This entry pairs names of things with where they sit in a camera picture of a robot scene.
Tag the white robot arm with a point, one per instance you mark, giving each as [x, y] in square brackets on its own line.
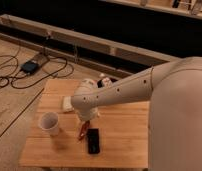
[174, 91]

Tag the black round bowl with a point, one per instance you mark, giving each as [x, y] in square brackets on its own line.
[100, 83]

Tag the black rectangular phone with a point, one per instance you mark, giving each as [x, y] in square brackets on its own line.
[93, 141]

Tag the wooden table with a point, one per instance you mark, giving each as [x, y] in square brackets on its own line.
[123, 133]

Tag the blue black power adapter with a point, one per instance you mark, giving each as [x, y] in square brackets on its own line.
[29, 67]

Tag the long wooden beam frame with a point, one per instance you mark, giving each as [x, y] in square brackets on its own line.
[107, 47]

